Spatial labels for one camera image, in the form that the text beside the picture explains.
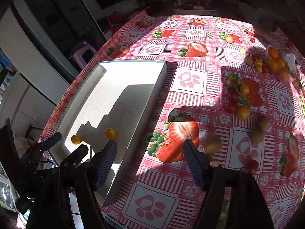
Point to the pale round fruit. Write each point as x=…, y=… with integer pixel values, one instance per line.
x=229, y=39

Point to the glass fruit bowl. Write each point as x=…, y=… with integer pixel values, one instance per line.
x=278, y=68

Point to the white shallow tray box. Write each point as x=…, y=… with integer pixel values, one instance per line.
x=118, y=94

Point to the small yellow fruit in tray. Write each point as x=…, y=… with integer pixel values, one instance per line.
x=76, y=139

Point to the pink strawberry pattern tablecloth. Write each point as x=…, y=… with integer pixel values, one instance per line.
x=202, y=69

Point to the red cherry tomato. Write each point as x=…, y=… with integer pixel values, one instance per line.
x=234, y=95
x=232, y=106

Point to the brown kiwi fruit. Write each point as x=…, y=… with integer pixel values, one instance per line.
x=212, y=145
x=262, y=122
x=257, y=136

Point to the white crumpled tissue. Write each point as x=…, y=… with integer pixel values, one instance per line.
x=291, y=62

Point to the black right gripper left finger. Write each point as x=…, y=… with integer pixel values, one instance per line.
x=102, y=162

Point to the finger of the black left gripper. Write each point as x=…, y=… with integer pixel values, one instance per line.
x=35, y=152
x=74, y=159

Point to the small orange tomato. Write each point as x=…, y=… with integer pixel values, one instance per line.
x=244, y=89

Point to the pink plastic stool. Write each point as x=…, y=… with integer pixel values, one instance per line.
x=82, y=54

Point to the yellow round fruit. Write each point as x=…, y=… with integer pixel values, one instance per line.
x=110, y=133

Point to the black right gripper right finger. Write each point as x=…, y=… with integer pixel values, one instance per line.
x=199, y=165

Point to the orange in bowl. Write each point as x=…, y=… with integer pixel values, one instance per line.
x=272, y=52

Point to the yellow cherry tomato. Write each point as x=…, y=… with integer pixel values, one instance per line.
x=243, y=112

